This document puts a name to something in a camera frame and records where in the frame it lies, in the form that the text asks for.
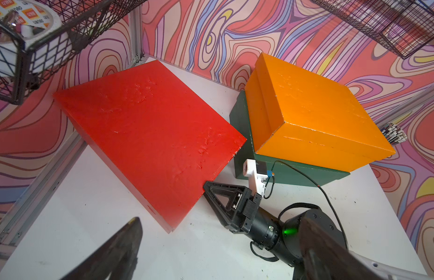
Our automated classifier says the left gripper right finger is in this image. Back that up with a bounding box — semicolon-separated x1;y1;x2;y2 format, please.
298;218;380;280

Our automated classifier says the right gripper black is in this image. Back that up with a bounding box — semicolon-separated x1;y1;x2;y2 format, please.
204;181;283;250

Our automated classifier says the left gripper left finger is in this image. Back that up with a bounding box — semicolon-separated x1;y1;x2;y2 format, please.
63;217;143;280

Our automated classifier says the green shoebox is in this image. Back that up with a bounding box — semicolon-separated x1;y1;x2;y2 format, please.
229;91;350;187

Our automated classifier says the red shoebox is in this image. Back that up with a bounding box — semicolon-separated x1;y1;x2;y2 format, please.
53;61;246;232

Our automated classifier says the orange shoebox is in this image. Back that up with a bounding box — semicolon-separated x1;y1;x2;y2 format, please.
245;53;395;172

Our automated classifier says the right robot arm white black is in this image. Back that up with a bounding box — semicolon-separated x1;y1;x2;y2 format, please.
204;182;429;280

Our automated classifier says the metal cup of pencils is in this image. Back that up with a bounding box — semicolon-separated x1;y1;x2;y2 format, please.
379;122;408;146

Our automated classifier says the tape roll in basket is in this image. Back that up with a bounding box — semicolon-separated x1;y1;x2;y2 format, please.
0;1;72;78

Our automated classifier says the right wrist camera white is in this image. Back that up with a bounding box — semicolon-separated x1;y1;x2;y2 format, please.
243;159;275;197

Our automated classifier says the black wire basket left wall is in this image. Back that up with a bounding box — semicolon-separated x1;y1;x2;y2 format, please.
0;1;143;105

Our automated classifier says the black wire basket wall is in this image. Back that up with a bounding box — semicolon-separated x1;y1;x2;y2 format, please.
313;1;434;59
0;1;143;105

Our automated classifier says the black wire basket back wall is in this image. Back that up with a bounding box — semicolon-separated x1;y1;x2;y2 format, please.
313;1;434;59

